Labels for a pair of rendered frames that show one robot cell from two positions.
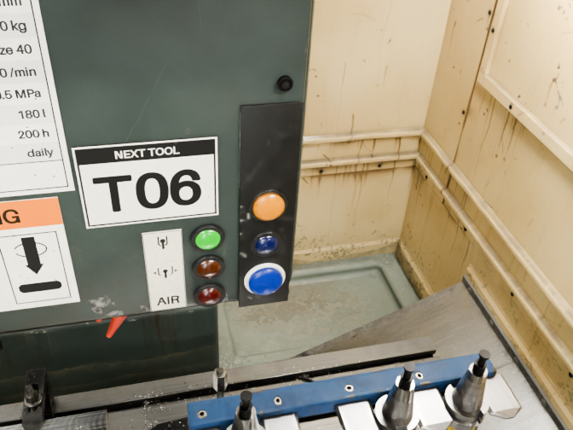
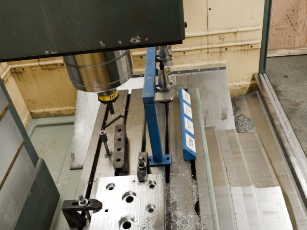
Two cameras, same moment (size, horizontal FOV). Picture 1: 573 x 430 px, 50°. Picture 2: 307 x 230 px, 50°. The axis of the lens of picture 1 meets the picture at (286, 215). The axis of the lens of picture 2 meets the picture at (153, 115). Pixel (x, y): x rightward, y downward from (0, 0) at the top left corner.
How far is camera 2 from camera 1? 0.98 m
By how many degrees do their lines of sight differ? 52
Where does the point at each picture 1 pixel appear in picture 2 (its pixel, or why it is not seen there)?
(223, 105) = not seen: outside the picture
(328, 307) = (45, 149)
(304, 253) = not seen: hidden behind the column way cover
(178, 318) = (39, 176)
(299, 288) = not seen: hidden behind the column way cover
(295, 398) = (150, 73)
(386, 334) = (84, 117)
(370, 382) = (150, 59)
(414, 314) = (82, 104)
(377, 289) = (46, 131)
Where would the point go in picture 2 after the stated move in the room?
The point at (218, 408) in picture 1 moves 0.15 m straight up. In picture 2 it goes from (147, 90) to (141, 51)
